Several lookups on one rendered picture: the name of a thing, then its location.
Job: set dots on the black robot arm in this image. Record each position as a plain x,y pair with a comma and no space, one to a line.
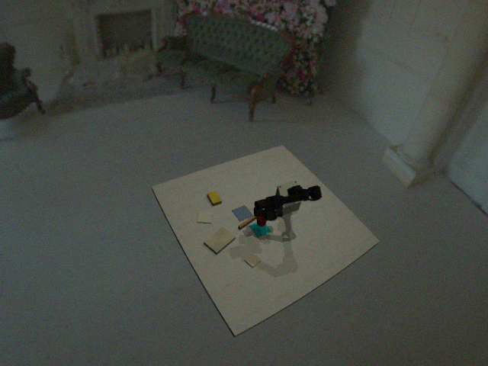
296,194

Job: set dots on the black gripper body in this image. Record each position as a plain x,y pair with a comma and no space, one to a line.
257,213

